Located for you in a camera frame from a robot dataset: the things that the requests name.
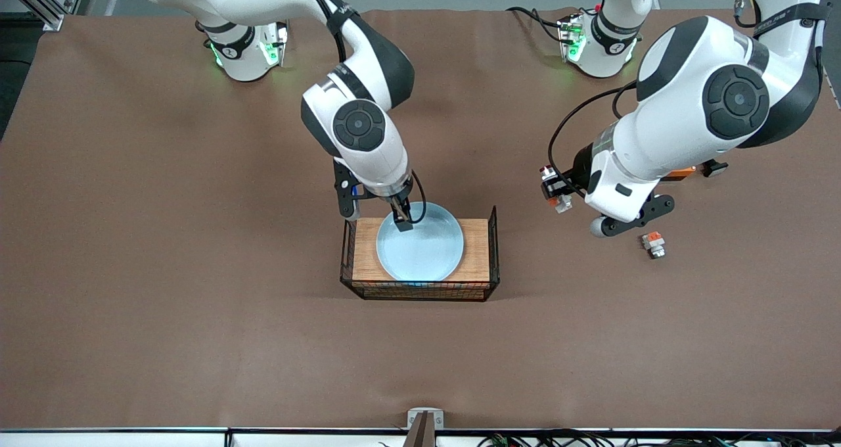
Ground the light blue round plate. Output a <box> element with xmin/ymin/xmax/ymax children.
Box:
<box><xmin>376</xmin><ymin>202</ymin><xmax>465</xmax><ymax>283</ymax></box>

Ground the wooden board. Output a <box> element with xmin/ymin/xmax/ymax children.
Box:
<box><xmin>352</xmin><ymin>218</ymin><xmax>491</xmax><ymax>282</ymax></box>

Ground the brown table cover sheet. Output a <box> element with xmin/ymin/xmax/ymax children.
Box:
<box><xmin>0</xmin><ymin>8</ymin><xmax>841</xmax><ymax>432</ymax></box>

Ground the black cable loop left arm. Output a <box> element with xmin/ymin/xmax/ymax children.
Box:
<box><xmin>547</xmin><ymin>81</ymin><xmax>639</xmax><ymax>195</ymax></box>

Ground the thin black cable right gripper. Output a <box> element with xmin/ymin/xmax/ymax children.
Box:
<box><xmin>409</xmin><ymin>170</ymin><xmax>428</xmax><ymax>225</ymax></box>

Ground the black wire mesh basket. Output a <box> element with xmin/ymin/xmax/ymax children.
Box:
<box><xmin>340</xmin><ymin>205</ymin><xmax>501</xmax><ymax>302</ymax></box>

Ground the black cable at arm base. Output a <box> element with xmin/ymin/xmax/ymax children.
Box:
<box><xmin>506</xmin><ymin>5</ymin><xmax>567</xmax><ymax>44</ymax></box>

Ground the metal bracket at table edge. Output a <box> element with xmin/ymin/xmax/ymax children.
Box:
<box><xmin>404</xmin><ymin>408</ymin><xmax>445</xmax><ymax>447</ymax></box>

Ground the black cable along right arm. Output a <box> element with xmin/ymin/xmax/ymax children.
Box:
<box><xmin>292</xmin><ymin>0</ymin><xmax>349</xmax><ymax>63</ymax></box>

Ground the white table edge rail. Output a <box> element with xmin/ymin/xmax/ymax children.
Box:
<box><xmin>0</xmin><ymin>429</ymin><xmax>841</xmax><ymax>447</ymax></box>

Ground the aluminium frame profile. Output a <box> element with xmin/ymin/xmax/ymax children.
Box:
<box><xmin>0</xmin><ymin>0</ymin><xmax>89</xmax><ymax>32</ymax></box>

